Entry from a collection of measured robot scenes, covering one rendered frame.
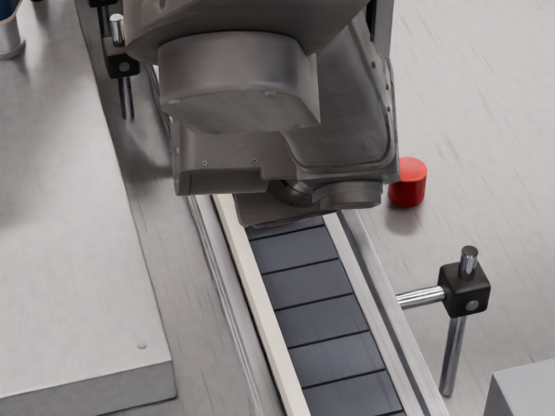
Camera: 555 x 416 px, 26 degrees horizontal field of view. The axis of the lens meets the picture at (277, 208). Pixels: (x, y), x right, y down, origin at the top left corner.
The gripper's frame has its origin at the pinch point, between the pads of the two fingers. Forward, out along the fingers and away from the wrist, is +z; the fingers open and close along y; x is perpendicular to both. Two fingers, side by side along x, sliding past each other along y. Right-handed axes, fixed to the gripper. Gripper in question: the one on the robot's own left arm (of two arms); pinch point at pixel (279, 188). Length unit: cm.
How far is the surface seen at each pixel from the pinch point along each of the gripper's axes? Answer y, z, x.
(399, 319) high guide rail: -3.5, -12.6, 12.1
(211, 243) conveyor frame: 5.6, 4.9, 2.7
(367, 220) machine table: -9.3, 10.6, 3.1
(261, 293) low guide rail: 3.9, -3.6, 8.0
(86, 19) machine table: 9.7, 32.2, -25.9
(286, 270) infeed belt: 0.5, 2.3, 6.4
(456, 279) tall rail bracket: -8.4, -12.2, 10.3
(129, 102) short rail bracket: 8.3, 20.2, -13.5
